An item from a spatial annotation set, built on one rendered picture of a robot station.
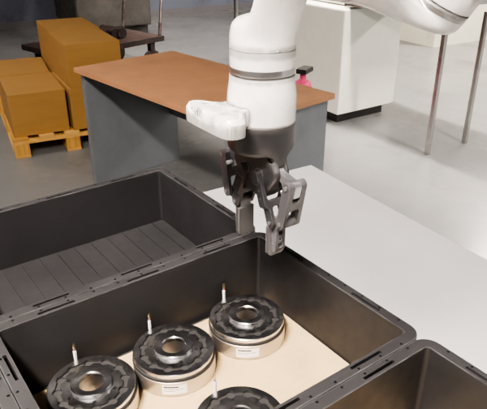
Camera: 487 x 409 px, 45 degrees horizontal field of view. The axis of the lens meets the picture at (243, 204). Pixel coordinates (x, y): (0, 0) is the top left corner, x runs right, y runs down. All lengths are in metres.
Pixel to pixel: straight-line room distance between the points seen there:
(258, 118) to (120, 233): 0.54
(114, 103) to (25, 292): 2.38
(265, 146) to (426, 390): 0.33
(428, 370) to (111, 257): 0.56
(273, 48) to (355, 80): 3.65
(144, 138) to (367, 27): 1.73
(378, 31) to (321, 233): 3.07
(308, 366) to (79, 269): 0.42
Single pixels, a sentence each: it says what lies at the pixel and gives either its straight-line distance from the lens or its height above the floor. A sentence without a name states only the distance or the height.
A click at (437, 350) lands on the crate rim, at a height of 0.93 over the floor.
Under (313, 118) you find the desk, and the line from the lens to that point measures 2.59.
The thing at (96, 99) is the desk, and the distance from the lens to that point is 3.22.
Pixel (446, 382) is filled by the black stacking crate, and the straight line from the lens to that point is 0.69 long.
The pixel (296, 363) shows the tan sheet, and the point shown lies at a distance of 0.79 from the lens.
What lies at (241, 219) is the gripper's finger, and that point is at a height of 1.01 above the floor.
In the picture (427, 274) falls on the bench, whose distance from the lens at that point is 1.24.
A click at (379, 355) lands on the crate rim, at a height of 0.93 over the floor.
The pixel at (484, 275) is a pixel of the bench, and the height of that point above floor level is 0.70.
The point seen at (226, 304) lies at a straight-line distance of 0.83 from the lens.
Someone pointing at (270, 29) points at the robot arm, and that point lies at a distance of 0.59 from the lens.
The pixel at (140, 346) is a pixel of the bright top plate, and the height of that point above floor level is 0.86.
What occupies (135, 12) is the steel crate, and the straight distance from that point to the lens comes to 7.54.
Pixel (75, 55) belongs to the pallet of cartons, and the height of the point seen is 0.59.
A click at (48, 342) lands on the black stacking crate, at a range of 0.76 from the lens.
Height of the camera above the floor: 1.35
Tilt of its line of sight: 26 degrees down
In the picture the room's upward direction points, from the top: straight up
